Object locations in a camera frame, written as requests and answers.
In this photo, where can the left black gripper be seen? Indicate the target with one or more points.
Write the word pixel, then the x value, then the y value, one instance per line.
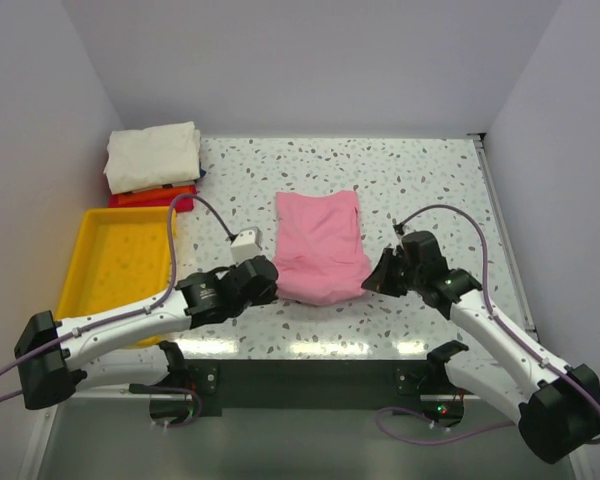
pixel 266 296

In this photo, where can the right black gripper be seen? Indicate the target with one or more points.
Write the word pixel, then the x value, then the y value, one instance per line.
pixel 379 280

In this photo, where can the pink t shirt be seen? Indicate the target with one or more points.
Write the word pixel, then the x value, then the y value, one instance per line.
pixel 319 253

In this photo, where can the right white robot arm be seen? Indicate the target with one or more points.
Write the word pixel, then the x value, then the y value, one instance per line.
pixel 555 406

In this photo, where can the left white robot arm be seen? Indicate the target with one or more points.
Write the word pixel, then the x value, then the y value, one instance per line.
pixel 52 357

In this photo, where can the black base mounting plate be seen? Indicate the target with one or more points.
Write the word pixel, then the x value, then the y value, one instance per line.
pixel 304 385

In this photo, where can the folded orange t shirt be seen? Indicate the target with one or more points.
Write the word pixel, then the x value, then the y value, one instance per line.
pixel 151 195

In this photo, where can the yellow plastic tray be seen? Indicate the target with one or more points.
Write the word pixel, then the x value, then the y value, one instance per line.
pixel 121 256

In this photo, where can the folded cream t shirt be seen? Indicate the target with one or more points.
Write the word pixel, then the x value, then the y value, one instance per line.
pixel 154 156

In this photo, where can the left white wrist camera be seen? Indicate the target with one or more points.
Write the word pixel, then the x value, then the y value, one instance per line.
pixel 246 244

